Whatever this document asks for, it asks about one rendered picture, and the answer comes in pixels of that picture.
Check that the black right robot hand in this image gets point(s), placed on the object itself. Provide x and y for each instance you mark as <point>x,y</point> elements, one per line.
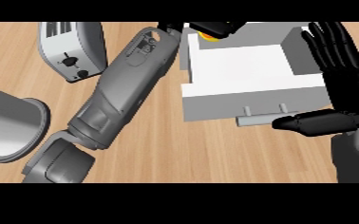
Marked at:
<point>330,85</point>

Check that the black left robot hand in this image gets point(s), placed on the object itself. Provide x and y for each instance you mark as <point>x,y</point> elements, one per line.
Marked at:
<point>213,27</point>

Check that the yellow cup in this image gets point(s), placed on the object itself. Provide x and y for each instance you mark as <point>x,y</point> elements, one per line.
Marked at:
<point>208,36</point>

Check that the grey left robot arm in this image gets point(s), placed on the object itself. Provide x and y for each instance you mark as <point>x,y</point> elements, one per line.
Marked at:
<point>123,85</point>

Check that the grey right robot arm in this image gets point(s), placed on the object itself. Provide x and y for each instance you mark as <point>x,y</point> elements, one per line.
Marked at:
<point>346,158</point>

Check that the white open drawer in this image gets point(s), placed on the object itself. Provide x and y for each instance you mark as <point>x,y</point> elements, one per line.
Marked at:
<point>247,72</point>

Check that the silver toaster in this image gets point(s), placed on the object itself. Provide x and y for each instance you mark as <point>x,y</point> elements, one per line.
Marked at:
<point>73,49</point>

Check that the grey round pot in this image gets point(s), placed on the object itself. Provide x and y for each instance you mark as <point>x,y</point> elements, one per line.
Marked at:
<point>21,127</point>

